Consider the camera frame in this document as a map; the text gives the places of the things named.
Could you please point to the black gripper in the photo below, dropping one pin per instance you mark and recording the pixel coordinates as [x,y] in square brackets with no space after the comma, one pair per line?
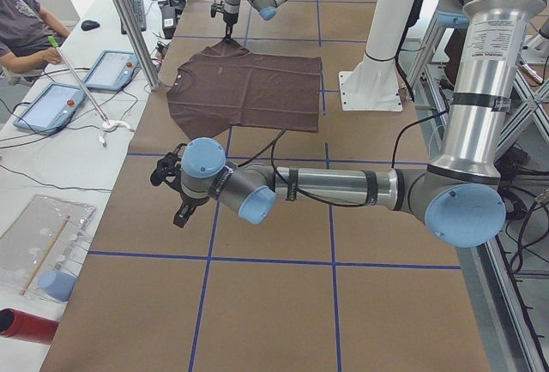
[187,200]
[230,19]

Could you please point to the brown t-shirt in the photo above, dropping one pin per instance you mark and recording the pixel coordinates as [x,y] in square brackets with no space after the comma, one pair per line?
[227,85]

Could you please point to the black power adapter box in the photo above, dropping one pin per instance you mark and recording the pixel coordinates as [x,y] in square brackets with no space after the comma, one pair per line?
[169,21]

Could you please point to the black keyboard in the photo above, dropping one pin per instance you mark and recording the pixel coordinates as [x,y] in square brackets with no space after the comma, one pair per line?
[137,8]

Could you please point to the metal reacher grabber tool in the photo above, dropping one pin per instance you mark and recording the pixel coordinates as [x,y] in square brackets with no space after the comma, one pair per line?
[108,125]

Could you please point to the far blue teach pendant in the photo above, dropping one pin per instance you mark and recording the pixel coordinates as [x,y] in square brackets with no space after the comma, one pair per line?
[112,71]

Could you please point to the blue teach pendant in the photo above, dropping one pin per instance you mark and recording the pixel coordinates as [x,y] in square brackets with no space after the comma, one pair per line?
[51,110]
[112,71]

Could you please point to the wooden stick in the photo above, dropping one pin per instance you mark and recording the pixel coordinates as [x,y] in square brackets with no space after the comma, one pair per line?
[47,250]

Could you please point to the black computer mouse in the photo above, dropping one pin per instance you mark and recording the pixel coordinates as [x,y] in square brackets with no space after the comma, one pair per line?
[88,25]

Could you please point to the brown paper table cover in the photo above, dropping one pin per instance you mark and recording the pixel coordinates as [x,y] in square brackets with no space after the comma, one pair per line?
[312,288]

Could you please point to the blue plastic cup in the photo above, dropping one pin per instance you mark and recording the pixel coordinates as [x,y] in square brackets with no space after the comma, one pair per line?
[56,284]

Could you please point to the near blue teach pendant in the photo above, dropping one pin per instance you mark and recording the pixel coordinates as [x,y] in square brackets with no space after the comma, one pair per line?
[51,110]

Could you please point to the plastic bag with cardboard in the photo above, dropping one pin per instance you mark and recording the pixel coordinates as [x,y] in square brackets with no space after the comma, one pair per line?
[23,243]

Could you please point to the seated person in grey shirt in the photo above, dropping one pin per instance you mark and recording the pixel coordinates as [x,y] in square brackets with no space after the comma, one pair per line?
[26,27]

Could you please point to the red cylinder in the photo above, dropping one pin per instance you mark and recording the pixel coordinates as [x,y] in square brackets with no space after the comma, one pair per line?
[23,326]

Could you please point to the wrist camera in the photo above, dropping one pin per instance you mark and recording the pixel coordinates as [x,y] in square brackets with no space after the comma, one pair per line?
[168,169]
[217,9]

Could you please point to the aluminium frame post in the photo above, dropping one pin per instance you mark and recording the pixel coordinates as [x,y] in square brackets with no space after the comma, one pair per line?
[137,41]

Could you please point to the white camera mast base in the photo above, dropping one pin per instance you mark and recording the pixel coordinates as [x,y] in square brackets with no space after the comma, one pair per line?
[373,84]

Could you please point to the aluminium truss frame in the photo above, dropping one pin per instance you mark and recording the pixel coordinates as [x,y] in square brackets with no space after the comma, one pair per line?
[511,324]

